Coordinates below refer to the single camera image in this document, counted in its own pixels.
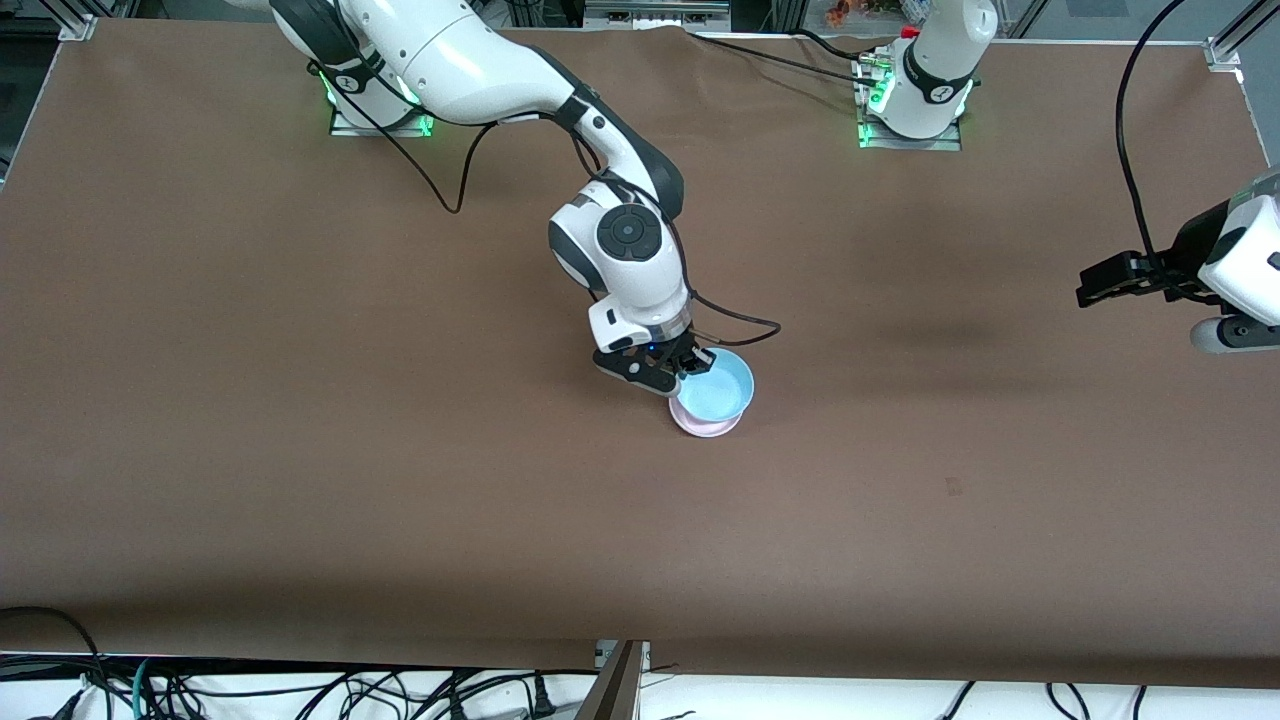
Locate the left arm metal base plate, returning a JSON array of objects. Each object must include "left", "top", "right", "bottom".
[{"left": 857, "top": 55, "right": 964, "bottom": 151}]

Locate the brown paper table cover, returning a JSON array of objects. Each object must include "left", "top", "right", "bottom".
[{"left": 0, "top": 22, "right": 1280, "bottom": 691}]

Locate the thick black looped cable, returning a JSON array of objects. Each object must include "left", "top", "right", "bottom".
[{"left": 0, "top": 605, "right": 111, "bottom": 720}]

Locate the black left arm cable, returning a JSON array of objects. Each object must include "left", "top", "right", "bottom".
[{"left": 1114, "top": 0, "right": 1219, "bottom": 303}]

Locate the pink bowl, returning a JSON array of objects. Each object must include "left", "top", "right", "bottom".
[{"left": 667, "top": 395, "right": 747, "bottom": 440}]

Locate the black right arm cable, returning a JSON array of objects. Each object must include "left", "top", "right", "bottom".
[{"left": 315, "top": 60, "right": 783, "bottom": 351}]

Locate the diagonal aluminium extrusion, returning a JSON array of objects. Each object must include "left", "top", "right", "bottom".
[{"left": 1210, "top": 0, "right": 1280, "bottom": 61}]

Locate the aluminium profile post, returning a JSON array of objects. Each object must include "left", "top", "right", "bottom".
[{"left": 575, "top": 640, "right": 651, "bottom": 720}]

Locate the light blue bowl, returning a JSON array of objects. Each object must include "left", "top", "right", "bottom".
[{"left": 675, "top": 347, "right": 756, "bottom": 422}]

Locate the long black table cable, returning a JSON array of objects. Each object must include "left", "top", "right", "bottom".
[{"left": 685, "top": 30, "right": 891, "bottom": 89}]

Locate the aluminium rail with sockets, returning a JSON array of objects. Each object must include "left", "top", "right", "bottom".
[{"left": 585, "top": 0, "right": 731, "bottom": 31}]

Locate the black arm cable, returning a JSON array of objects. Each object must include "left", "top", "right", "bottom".
[
  {"left": 315, "top": 60, "right": 783, "bottom": 351},
  {"left": 1114, "top": 0, "right": 1219, "bottom": 303}
]

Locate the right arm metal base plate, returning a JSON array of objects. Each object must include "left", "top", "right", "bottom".
[{"left": 330, "top": 70, "right": 438, "bottom": 138}]

